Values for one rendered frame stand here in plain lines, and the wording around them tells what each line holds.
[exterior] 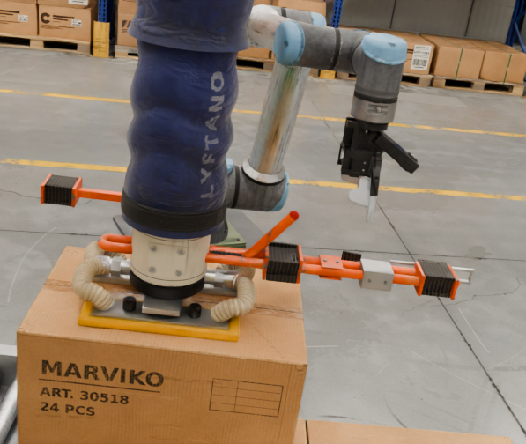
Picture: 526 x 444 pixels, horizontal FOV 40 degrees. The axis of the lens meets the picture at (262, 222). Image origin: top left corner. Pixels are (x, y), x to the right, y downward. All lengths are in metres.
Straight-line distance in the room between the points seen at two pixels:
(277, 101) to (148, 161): 0.86
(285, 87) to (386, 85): 0.76
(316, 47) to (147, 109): 0.38
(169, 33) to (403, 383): 2.29
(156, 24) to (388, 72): 0.46
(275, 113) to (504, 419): 1.73
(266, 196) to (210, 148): 1.02
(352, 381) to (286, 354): 1.72
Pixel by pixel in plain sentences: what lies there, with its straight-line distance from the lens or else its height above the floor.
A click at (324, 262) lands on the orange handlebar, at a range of 1.61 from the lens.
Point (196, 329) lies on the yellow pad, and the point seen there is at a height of 1.02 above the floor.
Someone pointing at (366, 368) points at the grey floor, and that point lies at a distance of 3.34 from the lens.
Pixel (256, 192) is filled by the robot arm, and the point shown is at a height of 0.97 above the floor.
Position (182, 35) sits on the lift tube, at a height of 1.62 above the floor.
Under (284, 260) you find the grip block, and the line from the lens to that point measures 1.58.
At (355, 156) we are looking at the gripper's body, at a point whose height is 1.40.
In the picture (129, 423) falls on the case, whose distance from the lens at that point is 1.63.
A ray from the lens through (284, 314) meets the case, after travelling 1.66.
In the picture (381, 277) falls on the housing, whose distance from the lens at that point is 1.61.
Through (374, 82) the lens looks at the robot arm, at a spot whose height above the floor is 1.56.
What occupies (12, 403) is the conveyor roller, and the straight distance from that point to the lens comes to 2.11.
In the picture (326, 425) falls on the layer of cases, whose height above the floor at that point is 0.54.
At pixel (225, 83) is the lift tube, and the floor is 1.53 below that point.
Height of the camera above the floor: 1.86
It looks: 24 degrees down
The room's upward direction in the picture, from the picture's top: 7 degrees clockwise
